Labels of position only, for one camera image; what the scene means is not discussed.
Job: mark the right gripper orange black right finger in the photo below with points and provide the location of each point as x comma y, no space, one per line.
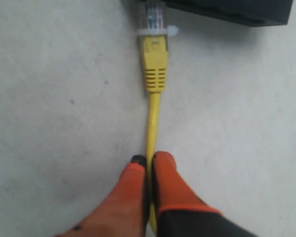
179,211

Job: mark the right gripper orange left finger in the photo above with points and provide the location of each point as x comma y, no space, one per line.
125,211

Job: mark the small black box device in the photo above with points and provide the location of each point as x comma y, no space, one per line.
252,13

